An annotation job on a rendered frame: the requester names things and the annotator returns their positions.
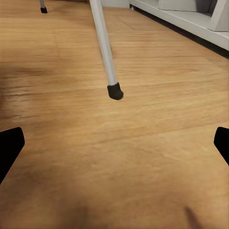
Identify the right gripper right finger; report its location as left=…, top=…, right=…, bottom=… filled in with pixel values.
left=214, top=127, right=229, bottom=165

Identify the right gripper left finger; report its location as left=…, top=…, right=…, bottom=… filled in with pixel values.
left=0, top=127, right=25, bottom=184

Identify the camera tripod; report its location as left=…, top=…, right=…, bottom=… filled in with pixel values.
left=39, top=0, right=124, bottom=99

